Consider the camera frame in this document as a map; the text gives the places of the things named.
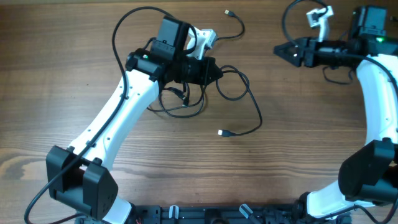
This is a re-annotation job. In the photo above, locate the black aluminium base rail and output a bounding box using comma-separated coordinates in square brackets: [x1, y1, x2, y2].
[125, 204, 300, 224]

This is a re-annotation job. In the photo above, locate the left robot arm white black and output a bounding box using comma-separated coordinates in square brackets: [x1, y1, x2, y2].
[46, 16, 222, 223]

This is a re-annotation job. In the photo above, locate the black usb cable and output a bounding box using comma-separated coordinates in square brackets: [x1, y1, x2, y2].
[146, 9, 264, 138]

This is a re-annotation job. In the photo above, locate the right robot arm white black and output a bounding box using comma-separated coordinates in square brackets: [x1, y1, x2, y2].
[274, 1, 397, 222]

